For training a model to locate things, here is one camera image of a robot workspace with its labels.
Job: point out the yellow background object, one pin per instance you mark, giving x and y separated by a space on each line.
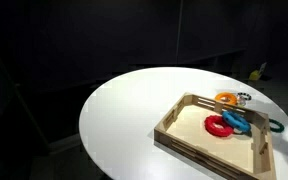
256 74

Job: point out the wooden tray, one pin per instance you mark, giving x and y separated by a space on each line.
197 133

